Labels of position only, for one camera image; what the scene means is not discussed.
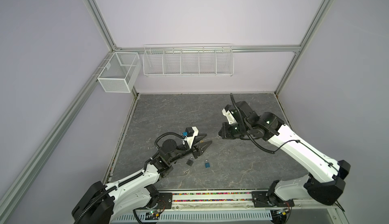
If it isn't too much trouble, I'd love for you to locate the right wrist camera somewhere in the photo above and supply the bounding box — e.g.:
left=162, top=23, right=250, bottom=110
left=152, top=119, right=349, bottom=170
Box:
left=222, top=105, right=237, bottom=125

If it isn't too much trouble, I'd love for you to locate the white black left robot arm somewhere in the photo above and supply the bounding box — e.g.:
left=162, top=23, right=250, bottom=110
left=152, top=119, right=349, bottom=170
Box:
left=72, top=127, right=212, bottom=224

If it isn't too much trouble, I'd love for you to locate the dark grey padlock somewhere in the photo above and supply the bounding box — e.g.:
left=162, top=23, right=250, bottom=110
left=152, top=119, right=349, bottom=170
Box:
left=186, top=157, right=195, bottom=166

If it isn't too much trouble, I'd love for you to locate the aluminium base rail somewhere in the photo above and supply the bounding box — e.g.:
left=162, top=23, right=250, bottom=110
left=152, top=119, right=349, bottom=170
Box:
left=88, top=188, right=335, bottom=212

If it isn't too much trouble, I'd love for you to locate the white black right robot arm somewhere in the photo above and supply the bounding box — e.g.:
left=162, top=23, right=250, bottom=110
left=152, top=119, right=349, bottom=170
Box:
left=218, top=94, right=351, bottom=207

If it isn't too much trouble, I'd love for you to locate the white wire wall basket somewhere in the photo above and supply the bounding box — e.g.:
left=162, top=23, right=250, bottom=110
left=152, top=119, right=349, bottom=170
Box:
left=143, top=43, right=235, bottom=77

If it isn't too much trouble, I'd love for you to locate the white vented cable duct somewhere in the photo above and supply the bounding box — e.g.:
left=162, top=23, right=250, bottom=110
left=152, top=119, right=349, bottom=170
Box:
left=110, top=210, right=273, bottom=224

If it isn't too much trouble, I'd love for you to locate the white mesh box basket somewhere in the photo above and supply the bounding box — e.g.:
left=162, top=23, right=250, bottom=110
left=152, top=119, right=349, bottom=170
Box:
left=98, top=52, right=141, bottom=93

